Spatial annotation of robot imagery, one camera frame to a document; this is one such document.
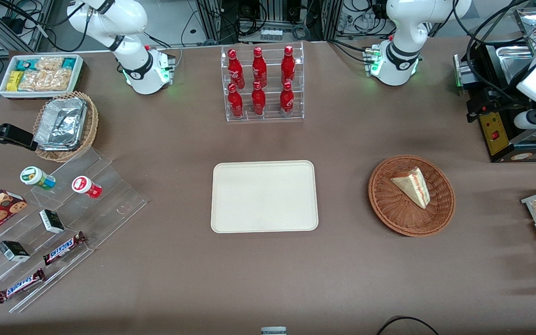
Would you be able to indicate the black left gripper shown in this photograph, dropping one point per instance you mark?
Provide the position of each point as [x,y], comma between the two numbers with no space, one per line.
[487,99]

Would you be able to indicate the triangular packaged sandwich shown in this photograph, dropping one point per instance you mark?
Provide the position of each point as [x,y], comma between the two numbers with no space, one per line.
[412,186]

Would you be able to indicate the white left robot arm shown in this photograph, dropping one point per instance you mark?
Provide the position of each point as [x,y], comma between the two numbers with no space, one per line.
[400,56]

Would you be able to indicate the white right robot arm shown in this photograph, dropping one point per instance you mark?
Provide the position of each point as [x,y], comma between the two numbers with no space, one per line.
[142,70]

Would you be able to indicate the wicker basket holding foil trays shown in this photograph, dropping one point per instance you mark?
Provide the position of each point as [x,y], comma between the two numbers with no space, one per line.
[90,125]

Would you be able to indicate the round brown wicker basket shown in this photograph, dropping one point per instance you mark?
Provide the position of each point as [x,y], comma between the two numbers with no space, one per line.
[398,214]

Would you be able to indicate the cream plastic tray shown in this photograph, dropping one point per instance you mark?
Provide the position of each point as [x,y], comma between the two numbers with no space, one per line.
[263,197]

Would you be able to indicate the black food warmer machine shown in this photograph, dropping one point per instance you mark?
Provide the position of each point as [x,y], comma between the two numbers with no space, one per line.
[493,139]

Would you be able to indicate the grey power box green light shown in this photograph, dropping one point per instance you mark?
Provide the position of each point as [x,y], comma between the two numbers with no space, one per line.
[463,72]

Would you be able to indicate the green lid snack cup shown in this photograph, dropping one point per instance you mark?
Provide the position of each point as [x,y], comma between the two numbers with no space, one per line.
[33,176]

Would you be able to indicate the stacked aluminium foil trays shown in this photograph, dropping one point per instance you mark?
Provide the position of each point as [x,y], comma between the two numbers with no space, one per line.
[61,123]

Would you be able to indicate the yellow snack packet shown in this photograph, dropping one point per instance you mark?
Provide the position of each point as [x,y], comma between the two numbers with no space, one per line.
[14,80]

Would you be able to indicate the steel warmer pan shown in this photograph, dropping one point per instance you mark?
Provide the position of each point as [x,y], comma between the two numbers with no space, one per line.
[510,60]

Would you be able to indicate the clear large cracker bag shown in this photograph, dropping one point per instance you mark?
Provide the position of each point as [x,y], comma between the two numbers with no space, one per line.
[47,80]

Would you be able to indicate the teal snack packet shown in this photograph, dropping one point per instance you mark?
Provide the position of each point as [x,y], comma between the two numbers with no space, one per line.
[26,63]
[69,63]

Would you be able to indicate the clear small cracker bag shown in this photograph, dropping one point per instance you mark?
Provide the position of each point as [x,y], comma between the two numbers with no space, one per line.
[49,63]

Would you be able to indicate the red lid snack cup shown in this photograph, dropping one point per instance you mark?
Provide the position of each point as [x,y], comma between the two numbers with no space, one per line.
[84,185]

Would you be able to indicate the white rectangular snack bin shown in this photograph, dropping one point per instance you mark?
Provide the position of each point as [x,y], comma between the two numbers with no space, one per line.
[79,74]

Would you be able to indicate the small black box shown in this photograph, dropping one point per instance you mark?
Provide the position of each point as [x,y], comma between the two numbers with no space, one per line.
[13,251]
[52,221]

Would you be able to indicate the clear acrylic stepped display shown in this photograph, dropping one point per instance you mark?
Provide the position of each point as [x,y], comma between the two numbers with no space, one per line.
[110,195]

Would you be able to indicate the Snickers bar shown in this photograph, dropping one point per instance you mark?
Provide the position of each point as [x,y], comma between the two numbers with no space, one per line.
[63,249]
[20,286]

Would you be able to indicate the red cola bottle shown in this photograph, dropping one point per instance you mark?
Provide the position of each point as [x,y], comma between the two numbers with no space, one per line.
[287,98]
[288,65]
[235,70]
[258,100]
[235,102]
[259,69]

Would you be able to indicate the clear acrylic bottle rack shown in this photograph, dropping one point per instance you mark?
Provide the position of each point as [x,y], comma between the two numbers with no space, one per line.
[272,100]

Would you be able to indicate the white power strip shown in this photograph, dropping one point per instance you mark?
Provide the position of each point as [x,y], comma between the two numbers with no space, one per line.
[271,34]

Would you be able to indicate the small grey device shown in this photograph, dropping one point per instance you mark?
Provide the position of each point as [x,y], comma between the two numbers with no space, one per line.
[273,331]

